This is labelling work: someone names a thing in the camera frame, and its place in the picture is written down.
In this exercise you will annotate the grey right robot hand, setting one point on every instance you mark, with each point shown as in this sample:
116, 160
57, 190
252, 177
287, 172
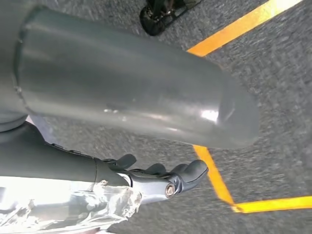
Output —
122, 80

